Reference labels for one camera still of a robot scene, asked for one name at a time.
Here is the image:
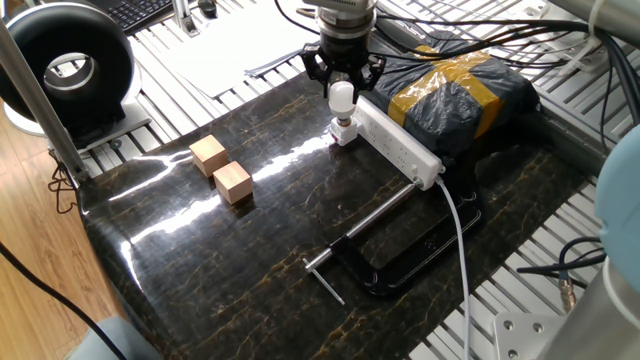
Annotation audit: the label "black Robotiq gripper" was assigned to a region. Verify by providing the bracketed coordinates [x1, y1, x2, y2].
[300, 30, 388, 105]

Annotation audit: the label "white plug-in bulb holder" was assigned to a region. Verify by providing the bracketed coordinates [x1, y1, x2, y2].
[329, 117, 360, 147]

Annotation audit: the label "white power strip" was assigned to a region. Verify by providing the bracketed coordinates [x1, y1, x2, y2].
[352, 95, 445, 191]

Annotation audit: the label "black wrapped package yellow tape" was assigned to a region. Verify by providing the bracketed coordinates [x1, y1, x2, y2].
[367, 42, 541, 159]

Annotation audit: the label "white paper sheet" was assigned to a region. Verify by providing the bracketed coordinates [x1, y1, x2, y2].
[164, 0, 314, 99]

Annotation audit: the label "black computer mouse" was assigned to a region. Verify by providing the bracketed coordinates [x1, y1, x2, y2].
[196, 0, 220, 20]

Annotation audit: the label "light wooden cube block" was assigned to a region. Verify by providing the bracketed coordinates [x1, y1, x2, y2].
[188, 133, 230, 179]
[212, 159, 254, 205]

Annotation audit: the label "black keyboard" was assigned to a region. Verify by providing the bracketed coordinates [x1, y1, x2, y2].
[87, 0, 177, 35]

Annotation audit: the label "black C-clamp steel screw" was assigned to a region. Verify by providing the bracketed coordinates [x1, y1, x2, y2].
[302, 178, 484, 306]

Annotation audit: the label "silver perforated plate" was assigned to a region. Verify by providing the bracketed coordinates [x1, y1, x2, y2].
[524, 4, 606, 74]

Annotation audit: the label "silver robot mounting plate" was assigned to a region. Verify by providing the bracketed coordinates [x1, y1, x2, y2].
[493, 312, 566, 360]

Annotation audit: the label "light blue seat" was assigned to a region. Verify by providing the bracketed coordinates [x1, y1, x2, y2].
[66, 316, 162, 360]

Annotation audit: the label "silver stand post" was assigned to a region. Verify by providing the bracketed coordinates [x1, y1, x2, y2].
[171, 0, 202, 38]

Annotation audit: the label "white power strip cable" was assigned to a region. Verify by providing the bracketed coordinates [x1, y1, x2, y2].
[433, 177, 474, 360]

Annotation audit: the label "black round ring device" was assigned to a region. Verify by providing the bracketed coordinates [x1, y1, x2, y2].
[0, 2, 152, 152]

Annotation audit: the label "blue and black cables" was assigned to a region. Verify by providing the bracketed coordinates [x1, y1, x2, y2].
[515, 235, 607, 314]

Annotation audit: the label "dark tangled wires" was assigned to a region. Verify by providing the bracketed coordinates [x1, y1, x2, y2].
[46, 148, 77, 215]

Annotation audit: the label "aluminium frame post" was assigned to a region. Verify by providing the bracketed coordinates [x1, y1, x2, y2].
[0, 19, 92, 185]

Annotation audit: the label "black floor cable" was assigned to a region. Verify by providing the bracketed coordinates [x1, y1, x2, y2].
[0, 241, 129, 360]

